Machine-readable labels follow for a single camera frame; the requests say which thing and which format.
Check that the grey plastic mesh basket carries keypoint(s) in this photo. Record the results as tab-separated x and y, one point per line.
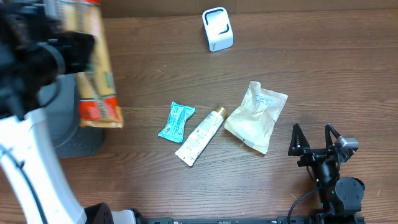
68	137

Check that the red spaghetti pasta packet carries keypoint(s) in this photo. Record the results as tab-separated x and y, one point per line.
98	105

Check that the beige bread snack bag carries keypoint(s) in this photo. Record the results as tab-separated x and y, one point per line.
253	121

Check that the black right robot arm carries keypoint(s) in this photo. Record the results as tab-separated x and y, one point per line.
340	197

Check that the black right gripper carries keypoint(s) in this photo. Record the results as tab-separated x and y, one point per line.
312	154

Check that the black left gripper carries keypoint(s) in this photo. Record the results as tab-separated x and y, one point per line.
69	47

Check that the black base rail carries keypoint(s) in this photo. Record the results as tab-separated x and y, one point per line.
167	220

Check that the white barcode scanner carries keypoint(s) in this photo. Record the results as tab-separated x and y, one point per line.
218	29

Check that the white tube gold cap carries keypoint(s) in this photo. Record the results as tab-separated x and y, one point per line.
201	136

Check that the teal snack packet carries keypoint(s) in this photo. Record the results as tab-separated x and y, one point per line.
174	129

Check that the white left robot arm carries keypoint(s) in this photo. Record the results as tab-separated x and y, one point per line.
32	167

